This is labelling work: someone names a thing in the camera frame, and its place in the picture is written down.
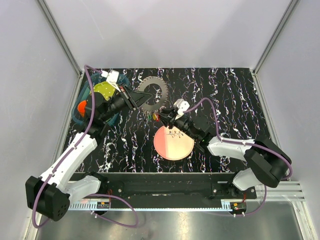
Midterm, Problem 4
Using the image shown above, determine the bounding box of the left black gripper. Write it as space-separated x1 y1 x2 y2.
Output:
101 83 153 122

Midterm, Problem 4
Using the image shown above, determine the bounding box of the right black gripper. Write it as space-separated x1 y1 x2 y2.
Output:
155 106 198 141

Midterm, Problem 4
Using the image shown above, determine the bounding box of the large metal keyring with keys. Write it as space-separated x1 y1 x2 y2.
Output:
137 76 168 122

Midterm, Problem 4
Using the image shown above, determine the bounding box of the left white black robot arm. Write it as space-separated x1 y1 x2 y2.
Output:
25 85 153 224

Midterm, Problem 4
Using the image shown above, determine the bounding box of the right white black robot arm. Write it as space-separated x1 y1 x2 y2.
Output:
157 108 293 199

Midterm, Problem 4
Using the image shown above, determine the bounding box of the pink and cream round plate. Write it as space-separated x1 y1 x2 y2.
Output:
153 126 195 161

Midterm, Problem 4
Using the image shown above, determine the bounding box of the yellow-green dotted plate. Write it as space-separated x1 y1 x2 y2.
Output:
93 81 117 101

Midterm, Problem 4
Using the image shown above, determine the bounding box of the teal plastic bin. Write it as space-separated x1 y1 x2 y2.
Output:
71 73 131 126

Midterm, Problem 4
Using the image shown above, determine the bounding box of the orange plastic cup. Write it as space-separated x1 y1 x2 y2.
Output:
77 100 87 118

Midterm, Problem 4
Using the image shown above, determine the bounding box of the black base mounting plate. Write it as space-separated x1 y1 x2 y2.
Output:
97 172 257 200

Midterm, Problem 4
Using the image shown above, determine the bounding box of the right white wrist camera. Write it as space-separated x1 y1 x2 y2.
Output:
173 98 190 120

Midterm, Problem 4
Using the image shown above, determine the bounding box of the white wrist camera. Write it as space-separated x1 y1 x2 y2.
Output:
173 98 190 120
101 70 121 92

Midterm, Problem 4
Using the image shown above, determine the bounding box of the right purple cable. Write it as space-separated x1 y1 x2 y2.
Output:
186 97 293 217

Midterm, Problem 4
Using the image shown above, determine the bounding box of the purple cable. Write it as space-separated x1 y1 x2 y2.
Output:
32 64 140 229
186 97 293 217

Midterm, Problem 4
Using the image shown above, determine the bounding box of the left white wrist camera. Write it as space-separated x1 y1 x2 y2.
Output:
101 70 121 92

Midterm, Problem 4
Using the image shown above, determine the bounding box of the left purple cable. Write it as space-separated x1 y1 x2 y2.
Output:
32 64 140 229

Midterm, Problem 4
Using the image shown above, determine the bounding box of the aluminium front rail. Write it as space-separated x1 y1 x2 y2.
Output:
53 182 305 217

